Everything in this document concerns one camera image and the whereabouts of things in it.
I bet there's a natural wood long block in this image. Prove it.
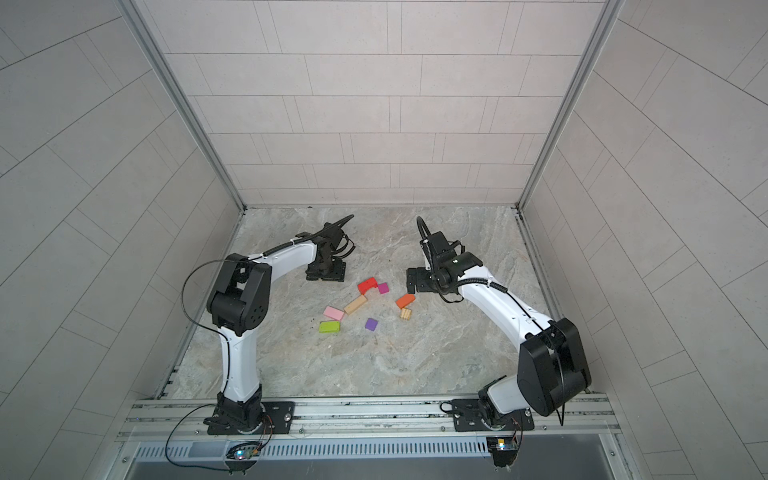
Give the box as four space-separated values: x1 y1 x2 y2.
344 295 368 315

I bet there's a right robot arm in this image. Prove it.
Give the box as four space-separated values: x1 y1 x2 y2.
407 218 591 432

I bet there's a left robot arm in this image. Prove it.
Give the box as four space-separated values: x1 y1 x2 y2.
204 215 355 435

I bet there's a red wood block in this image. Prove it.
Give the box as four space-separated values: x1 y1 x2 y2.
357 277 378 295

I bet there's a pink wood block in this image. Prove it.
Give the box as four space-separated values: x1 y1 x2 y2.
323 306 345 321

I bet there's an orange wood block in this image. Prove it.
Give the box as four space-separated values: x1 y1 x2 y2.
396 293 416 309

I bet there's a green wood block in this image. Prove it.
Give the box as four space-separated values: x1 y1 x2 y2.
318 321 341 334

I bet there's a right circuit board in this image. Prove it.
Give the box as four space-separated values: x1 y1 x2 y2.
486 436 520 454

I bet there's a circuit board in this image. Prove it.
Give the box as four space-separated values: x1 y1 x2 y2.
486 436 520 454
225 441 263 461

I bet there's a left circuit board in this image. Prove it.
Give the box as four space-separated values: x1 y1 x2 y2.
225 441 263 461

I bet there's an aluminium mounting rail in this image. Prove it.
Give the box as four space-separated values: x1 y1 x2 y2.
116 394 621 441

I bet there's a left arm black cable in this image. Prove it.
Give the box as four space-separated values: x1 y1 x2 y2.
163 214 356 472

